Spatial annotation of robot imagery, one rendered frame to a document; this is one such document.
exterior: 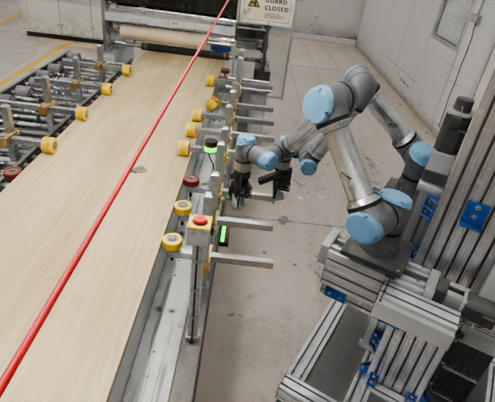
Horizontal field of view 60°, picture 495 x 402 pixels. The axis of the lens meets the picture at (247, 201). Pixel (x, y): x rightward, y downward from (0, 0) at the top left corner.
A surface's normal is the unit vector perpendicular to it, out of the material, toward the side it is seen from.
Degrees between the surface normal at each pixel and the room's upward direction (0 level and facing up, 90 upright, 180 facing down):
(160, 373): 0
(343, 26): 90
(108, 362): 0
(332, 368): 0
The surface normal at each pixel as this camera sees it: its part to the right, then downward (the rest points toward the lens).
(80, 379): 0.11, -0.84
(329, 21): -0.01, 0.54
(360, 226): -0.66, 0.43
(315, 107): -0.75, 0.18
